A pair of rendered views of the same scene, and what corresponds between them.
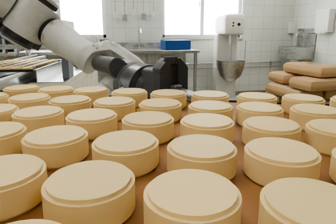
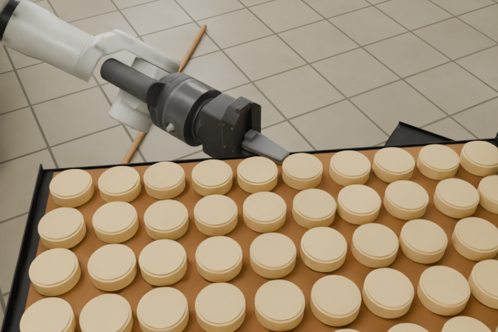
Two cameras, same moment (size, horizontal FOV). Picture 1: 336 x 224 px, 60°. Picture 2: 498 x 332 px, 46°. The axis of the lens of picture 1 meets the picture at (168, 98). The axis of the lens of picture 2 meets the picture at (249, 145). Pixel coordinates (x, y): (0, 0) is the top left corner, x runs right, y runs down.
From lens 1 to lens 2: 0.46 m
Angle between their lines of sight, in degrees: 33
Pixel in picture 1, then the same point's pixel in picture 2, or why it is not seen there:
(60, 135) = (227, 304)
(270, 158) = (384, 303)
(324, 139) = (415, 253)
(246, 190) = (369, 322)
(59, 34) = (36, 35)
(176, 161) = (324, 316)
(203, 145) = (337, 294)
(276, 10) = not seen: outside the picture
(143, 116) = (268, 249)
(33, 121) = (172, 276)
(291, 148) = (395, 284)
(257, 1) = not seen: outside the picture
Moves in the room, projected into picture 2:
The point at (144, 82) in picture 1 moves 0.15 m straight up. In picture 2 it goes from (206, 125) to (199, 27)
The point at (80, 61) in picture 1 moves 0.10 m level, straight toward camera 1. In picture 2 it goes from (81, 72) to (109, 109)
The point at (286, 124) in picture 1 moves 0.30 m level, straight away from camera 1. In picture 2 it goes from (387, 239) to (375, 79)
